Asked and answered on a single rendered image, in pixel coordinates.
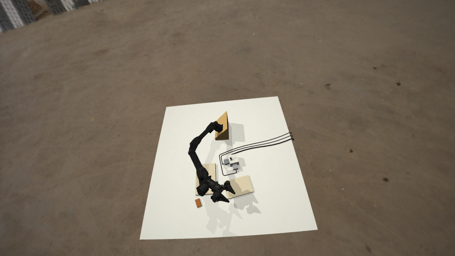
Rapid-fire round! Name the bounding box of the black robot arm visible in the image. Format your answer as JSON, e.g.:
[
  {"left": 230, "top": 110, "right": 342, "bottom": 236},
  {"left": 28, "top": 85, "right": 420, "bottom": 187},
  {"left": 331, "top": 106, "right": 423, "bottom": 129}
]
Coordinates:
[{"left": 188, "top": 121, "right": 223, "bottom": 196}]

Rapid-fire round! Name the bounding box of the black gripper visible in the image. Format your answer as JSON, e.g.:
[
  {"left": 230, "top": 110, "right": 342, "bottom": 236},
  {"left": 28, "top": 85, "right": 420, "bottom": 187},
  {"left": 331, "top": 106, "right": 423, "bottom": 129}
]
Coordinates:
[{"left": 211, "top": 181, "right": 236, "bottom": 203}]

